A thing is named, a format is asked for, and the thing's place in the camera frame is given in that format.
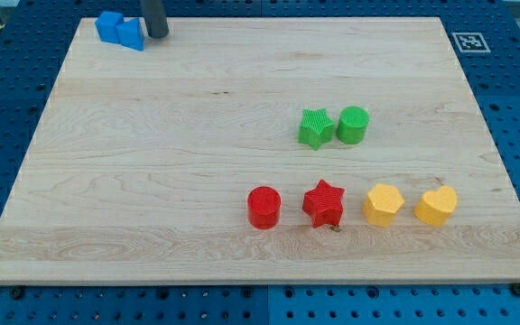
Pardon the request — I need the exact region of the red star block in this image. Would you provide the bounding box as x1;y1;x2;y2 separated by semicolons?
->
302;180;345;228

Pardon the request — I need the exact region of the green cylinder block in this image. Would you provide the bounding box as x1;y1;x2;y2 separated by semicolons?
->
336;106;369;144

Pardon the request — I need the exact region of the red cylinder block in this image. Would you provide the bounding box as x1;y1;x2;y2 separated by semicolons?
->
247;186;282;229

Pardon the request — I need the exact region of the blue triangular block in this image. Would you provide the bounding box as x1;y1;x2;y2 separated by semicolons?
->
116;18;144;51

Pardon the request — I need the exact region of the green star block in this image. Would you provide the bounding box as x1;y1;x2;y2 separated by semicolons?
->
298;108;336;150

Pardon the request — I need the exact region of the blue cube block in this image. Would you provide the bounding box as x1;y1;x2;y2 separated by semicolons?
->
95;11;124;44

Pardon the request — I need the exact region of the yellow heart block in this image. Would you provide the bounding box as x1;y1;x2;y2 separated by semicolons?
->
413;185;458;227

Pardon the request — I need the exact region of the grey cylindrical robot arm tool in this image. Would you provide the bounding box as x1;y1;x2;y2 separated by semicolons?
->
140;0;169;39

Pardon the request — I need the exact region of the wooden board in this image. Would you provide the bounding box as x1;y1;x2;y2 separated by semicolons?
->
0;17;520;286

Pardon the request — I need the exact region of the yellow hexagon block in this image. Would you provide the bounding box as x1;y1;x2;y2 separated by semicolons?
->
362;183;404;228

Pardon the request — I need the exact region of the white fiducial marker tag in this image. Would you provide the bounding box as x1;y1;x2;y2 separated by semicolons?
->
452;32;490;53

